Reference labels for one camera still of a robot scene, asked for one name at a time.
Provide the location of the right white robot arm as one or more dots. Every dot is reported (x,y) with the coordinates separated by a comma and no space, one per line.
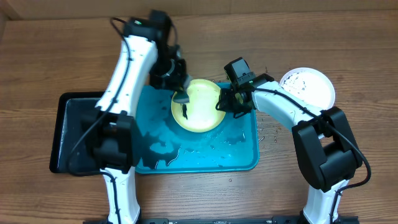
(326,150)

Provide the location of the yellow plate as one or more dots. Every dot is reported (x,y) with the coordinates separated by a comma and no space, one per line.
(201,114)

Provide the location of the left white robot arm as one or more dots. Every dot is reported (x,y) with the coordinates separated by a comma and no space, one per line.
(111,135)

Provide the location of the green grey sponge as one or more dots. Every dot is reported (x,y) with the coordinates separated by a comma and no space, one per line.
(180,97)

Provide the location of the teal plastic tray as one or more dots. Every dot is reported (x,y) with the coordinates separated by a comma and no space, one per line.
(231,146)

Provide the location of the pink white plate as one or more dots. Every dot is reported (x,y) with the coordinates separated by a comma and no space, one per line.
(310,85)

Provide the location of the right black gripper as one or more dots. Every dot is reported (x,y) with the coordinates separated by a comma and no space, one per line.
(227,106)

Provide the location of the black water tray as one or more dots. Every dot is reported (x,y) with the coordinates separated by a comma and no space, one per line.
(71,106)

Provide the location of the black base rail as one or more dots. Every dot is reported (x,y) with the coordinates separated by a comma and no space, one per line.
(273,220)

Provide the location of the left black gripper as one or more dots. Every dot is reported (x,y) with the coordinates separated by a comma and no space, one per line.
(175,83)

